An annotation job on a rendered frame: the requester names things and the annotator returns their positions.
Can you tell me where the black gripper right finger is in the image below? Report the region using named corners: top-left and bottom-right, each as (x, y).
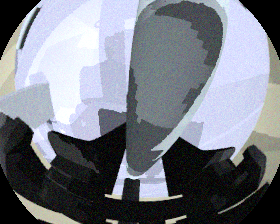
top-left (161, 137), bottom-right (236, 197)

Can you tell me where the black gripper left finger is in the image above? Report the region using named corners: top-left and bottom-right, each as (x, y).
top-left (47, 123), bottom-right (127, 196)

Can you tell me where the pale grey metal pipe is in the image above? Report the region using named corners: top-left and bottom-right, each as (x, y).
top-left (125, 0), bottom-right (229, 180)

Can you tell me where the black post with grey cap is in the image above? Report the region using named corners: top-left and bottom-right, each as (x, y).
top-left (117, 177), bottom-right (140, 224)

